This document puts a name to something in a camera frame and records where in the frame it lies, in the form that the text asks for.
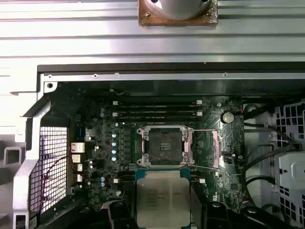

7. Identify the black internal cable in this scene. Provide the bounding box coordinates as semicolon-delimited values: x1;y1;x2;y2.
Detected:
243;96;302;150
245;176;278;189

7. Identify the RAM slot with white clips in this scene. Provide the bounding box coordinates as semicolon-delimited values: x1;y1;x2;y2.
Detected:
112;111;203;118
112;100;203;107
113;177;206;185

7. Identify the perforated metal drive cage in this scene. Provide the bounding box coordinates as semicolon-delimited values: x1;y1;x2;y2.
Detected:
274;99;305;229

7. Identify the black CPU socket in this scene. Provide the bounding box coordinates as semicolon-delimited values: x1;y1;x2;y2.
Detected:
137;125;194;167

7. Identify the black open PC case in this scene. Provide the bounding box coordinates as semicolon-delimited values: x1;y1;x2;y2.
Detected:
9;62;305;229

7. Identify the green motherboard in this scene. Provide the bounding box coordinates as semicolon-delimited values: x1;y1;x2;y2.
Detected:
69;95;245;215

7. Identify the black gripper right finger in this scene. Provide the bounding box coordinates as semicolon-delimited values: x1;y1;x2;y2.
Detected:
190;182;270;229

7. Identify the silver CPU chip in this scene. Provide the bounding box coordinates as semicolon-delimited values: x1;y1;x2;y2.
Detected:
134;167;191;229

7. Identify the thin red wire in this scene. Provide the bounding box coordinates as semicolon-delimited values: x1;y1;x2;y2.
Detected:
40;155;72;212

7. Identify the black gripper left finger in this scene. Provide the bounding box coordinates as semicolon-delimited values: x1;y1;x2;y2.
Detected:
71;199;138;229

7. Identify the round coin battery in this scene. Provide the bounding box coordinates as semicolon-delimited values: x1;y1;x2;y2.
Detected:
221;111;235;124

